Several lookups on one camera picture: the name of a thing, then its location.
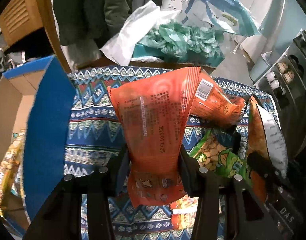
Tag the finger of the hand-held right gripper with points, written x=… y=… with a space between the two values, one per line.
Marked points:
x=262 y=166

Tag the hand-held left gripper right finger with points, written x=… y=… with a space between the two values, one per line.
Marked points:
x=189 y=180

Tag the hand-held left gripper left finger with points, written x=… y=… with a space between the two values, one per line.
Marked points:
x=120 y=180

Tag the small orange white snack packet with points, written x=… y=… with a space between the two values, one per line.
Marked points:
x=183 y=215

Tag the green nut snack packet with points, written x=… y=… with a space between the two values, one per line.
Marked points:
x=213 y=152

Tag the plain orange snack packet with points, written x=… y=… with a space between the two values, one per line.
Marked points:
x=153 y=120

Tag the orange black snack packet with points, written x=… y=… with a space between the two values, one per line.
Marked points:
x=215 y=105

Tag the blue cardboard box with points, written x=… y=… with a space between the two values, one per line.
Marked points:
x=50 y=120

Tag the wide gold snack packet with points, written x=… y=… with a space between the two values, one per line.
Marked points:
x=8 y=160

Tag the blue patterned tablecloth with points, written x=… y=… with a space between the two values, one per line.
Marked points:
x=93 y=110

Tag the shoe rack with shoes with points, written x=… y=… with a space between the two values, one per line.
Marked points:
x=286 y=75

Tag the grey hanging garment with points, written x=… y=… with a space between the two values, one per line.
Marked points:
x=85 y=55

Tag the teal green crumpled cloth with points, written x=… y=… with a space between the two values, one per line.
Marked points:
x=188 y=40

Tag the white plastic bag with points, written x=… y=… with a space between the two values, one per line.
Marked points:
x=133 y=35

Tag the white door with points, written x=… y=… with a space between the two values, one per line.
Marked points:
x=267 y=5

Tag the wooden wardrobe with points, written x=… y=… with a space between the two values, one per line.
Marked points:
x=52 y=30

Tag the grey clothes pile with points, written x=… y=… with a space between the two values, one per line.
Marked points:
x=3 y=57

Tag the blue plastic bag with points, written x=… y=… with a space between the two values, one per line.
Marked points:
x=218 y=2

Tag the black coat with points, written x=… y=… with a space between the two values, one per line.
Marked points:
x=78 y=12

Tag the olive green coat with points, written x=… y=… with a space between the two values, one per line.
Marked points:
x=116 y=2

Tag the louvered wooden wardrobe door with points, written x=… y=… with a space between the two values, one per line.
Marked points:
x=20 y=12

